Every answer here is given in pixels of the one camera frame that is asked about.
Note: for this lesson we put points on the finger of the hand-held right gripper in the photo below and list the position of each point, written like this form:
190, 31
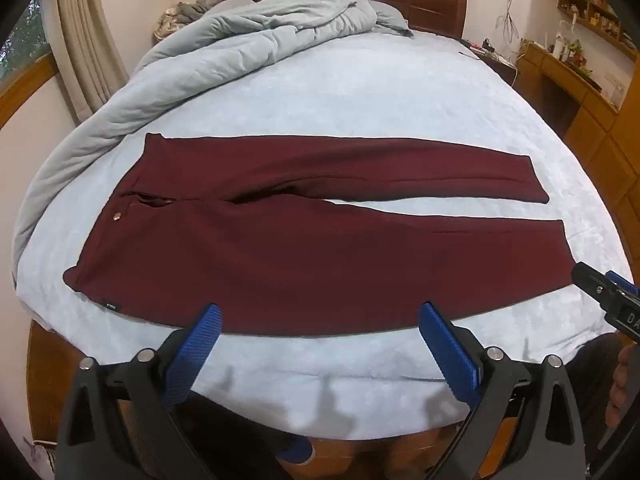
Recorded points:
590, 280

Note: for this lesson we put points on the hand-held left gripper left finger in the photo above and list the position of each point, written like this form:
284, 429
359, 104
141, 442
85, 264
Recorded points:
197, 350

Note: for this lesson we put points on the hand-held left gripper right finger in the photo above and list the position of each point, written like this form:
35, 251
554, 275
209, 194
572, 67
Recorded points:
447, 355

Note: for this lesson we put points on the maroon pants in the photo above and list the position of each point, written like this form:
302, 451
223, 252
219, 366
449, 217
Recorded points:
300, 250

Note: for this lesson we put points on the person's right hand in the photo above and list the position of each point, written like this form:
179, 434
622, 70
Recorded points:
620, 395

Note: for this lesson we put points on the person's dark clothing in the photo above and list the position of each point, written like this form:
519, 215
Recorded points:
592, 385

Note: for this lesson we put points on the blue slipper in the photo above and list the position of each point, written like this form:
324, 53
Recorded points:
295, 450

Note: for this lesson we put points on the wooden desk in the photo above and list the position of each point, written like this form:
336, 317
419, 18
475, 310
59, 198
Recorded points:
565, 90

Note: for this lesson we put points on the white bottle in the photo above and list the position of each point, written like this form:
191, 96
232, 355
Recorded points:
558, 46

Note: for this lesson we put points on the nightstand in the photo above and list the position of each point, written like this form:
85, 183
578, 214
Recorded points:
497, 62

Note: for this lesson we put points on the light blue bed sheet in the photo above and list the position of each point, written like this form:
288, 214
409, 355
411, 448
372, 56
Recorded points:
360, 90

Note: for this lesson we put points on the dark wooden headboard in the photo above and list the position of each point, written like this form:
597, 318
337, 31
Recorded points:
430, 0

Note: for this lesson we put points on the patterned pillow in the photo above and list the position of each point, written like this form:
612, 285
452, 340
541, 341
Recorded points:
167, 22

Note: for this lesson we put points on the grey duvet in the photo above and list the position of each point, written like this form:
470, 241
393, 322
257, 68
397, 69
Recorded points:
250, 25

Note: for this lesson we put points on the beige curtain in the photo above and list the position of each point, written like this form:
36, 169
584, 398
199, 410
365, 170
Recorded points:
85, 35

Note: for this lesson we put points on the grey garment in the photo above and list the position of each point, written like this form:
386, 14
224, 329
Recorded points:
192, 10

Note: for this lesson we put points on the white wall socket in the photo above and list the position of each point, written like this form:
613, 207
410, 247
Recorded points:
614, 90

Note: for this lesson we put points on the wooden wall shelf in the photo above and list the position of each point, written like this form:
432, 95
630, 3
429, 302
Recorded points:
595, 10

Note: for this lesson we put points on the window with wooden frame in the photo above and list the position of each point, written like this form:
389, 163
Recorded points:
25, 55

